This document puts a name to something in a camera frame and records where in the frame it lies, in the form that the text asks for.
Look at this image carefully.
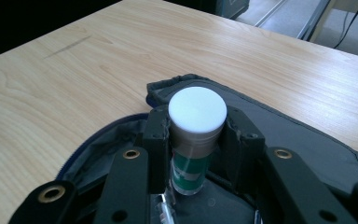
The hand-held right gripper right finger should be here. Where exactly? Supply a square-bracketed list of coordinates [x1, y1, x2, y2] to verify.
[214, 105, 267, 192]

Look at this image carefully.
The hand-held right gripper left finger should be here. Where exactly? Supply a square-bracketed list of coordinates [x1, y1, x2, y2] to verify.
[141, 105, 172, 195]

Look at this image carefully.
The green glue stick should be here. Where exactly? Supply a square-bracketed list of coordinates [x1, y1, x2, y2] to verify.
[167, 86, 228, 197]

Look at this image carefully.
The dark grey zipper pouch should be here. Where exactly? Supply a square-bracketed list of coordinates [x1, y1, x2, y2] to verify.
[55, 73, 358, 224]

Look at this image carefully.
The clear plastic item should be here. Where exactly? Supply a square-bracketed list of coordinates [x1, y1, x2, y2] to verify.
[154, 189, 177, 224]

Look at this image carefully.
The dark box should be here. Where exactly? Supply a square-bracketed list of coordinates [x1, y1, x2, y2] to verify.
[199, 0, 250, 21]

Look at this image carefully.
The metal stand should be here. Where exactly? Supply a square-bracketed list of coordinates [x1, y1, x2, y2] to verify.
[254, 0, 337, 42]

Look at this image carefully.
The black cable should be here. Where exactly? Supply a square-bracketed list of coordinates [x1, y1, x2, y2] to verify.
[333, 0, 358, 49]

